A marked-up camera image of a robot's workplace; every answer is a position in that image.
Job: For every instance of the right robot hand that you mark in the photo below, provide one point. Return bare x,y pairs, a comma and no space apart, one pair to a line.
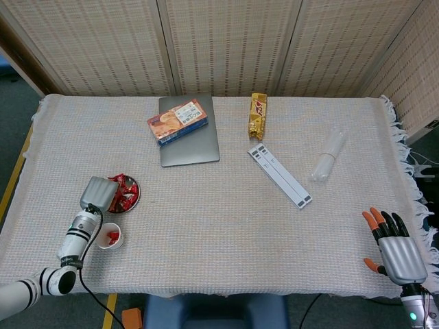
401,258

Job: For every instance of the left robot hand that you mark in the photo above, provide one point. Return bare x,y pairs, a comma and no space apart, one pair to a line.
99,193

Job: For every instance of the heap of red candies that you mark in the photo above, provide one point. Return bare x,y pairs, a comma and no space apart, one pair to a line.
123,198

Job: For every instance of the red candy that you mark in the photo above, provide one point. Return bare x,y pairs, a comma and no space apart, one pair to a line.
113,235

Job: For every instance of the white paper cup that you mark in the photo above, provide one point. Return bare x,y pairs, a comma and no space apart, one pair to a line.
103,241

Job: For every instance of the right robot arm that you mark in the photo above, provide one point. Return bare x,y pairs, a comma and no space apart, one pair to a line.
415,308

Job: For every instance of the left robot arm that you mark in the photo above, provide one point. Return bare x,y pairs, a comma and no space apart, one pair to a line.
77,236

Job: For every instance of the round metal plate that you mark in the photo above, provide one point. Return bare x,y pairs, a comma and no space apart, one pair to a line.
129,180

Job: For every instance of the grey closed laptop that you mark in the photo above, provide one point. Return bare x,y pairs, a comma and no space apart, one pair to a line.
192,150

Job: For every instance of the orange and blue biscuit box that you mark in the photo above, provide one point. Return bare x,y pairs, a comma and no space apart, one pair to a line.
175,123

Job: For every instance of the clear plastic tube bundle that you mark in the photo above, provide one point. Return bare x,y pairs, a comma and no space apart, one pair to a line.
327,164

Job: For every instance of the orange block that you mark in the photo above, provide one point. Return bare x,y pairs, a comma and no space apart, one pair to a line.
132,318

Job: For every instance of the white woven tablecloth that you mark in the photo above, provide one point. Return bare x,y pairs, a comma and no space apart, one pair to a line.
223,233

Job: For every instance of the white flat remote strip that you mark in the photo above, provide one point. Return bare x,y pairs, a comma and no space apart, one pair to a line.
279,174

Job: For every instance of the woven folding screen panel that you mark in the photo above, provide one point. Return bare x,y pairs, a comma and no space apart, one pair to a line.
411,79
96,44
343,48
233,44

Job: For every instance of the gold snack packet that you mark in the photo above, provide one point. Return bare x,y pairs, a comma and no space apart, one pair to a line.
258,116

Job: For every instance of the screen foot bracket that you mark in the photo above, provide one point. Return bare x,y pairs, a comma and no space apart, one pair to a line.
433,124

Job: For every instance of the brown wooden screen frame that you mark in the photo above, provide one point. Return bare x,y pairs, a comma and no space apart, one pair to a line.
20,51

